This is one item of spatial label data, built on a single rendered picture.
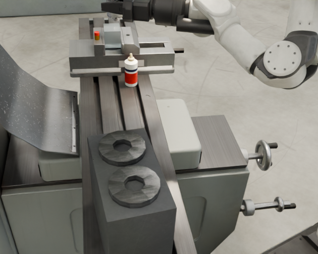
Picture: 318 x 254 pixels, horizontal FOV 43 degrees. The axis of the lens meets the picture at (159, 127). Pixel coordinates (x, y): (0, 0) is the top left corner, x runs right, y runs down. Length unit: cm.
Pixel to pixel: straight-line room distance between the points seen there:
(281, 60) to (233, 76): 234
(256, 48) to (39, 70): 248
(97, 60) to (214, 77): 194
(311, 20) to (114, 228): 59
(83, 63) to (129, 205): 75
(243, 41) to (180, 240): 47
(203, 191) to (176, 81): 181
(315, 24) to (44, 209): 94
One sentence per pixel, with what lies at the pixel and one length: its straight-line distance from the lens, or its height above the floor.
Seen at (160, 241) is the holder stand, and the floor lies 104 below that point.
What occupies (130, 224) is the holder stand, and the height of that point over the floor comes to 111.
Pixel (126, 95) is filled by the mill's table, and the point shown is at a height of 94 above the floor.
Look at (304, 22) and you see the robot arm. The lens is 94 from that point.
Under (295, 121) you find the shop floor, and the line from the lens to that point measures 288.
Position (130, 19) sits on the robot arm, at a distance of 103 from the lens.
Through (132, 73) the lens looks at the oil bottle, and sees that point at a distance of 126.
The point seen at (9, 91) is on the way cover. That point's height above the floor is 99.
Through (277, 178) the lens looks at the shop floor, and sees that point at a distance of 242.
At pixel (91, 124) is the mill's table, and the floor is 94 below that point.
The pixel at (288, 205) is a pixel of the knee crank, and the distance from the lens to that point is 157.
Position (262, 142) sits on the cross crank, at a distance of 152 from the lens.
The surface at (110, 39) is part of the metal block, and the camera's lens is 133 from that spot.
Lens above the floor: 165
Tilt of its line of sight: 39 degrees down
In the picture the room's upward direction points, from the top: 3 degrees clockwise
